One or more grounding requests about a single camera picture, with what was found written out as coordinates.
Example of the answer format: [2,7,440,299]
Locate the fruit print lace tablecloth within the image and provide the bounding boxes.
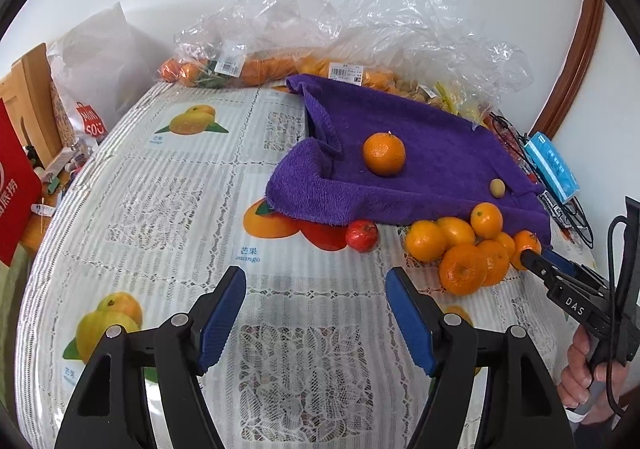
[20,81,601,449]

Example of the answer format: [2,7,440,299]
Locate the pile of bagged oranges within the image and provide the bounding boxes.
[160,54,398,92]

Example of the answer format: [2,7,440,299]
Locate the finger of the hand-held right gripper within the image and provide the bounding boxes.
[542,249,609,293]
[519,249,569,288]

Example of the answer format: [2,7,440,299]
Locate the large clear plastic bag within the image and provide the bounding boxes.
[295,0,535,130]

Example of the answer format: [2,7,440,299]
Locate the purple towel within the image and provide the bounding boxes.
[265,74,553,250]

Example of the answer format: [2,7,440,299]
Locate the blue tissue pack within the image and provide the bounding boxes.
[522,131,582,203]

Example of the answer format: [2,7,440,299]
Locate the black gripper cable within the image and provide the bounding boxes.
[602,214,632,417]

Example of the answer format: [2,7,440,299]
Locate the brown wooden door frame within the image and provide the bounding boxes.
[537,0,607,140]

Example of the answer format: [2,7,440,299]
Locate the grey patterned pouch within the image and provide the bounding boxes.
[537,189,573,230]

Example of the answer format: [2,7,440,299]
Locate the person's right hand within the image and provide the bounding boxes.
[557,328,633,417]

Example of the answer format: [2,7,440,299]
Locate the red paper bag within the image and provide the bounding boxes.
[0,99,43,266]

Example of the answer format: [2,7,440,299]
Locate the small orange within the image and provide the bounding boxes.
[495,231,516,260]
[470,202,504,240]
[437,216,476,248]
[404,221,448,264]
[475,239,511,287]
[512,230,542,271]

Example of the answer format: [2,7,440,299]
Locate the yellow fruits in plastic bag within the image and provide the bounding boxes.
[417,81,493,124]

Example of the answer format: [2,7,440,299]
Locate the large mandarin orange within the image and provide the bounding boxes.
[362,131,407,178]
[439,244,489,298]

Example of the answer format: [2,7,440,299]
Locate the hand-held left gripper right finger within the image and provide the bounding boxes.
[385,266,576,449]

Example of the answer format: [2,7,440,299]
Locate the small red apple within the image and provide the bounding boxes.
[345,220,379,252]

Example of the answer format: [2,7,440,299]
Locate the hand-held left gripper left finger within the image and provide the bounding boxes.
[54,266,248,449]

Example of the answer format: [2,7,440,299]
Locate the white plastic shopping bag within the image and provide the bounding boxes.
[47,3,173,152]

